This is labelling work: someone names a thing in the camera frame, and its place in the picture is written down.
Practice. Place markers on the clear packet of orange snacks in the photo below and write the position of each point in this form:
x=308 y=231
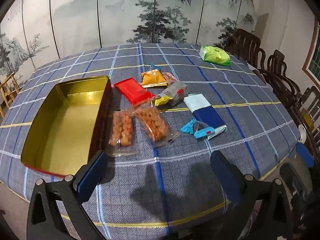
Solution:
x=121 y=130
x=152 y=122

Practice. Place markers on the orange snack packet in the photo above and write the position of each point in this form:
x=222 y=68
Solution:
x=152 y=78

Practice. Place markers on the pink candy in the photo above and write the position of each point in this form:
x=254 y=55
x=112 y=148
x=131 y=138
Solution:
x=170 y=78

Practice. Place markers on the small white object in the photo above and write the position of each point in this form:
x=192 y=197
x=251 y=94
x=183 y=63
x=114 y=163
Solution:
x=303 y=136

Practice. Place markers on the grey clear snack packet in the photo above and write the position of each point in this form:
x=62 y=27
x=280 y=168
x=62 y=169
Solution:
x=175 y=91

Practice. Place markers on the bamboo chair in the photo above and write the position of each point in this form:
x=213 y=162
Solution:
x=10 y=90

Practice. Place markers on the green tissue pack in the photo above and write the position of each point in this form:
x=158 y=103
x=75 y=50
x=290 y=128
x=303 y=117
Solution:
x=215 y=55

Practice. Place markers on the red snack packet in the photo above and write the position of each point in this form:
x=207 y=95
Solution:
x=132 y=91

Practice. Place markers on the light blue snack packet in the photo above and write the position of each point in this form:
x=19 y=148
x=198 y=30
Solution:
x=190 y=127

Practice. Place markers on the red and gold tin box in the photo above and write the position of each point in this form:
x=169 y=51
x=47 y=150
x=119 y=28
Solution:
x=62 y=125

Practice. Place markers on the yellow snack packet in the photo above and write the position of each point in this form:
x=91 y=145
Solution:
x=162 y=101

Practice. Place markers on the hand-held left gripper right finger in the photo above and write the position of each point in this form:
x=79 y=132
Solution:
x=228 y=177

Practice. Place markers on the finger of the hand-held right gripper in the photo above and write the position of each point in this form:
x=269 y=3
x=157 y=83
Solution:
x=305 y=155

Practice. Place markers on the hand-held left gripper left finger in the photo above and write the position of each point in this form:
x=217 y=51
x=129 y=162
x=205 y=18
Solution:
x=91 y=177

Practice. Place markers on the blue and white snack packet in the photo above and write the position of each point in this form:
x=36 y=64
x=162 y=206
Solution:
x=207 y=116

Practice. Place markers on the wooden window frame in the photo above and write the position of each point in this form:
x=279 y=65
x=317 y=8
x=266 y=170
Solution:
x=313 y=65

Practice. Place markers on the blue plaid tablecloth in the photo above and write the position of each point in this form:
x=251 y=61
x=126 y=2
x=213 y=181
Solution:
x=175 y=167

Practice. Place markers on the painted landscape folding screen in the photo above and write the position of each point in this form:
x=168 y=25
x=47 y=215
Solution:
x=100 y=17

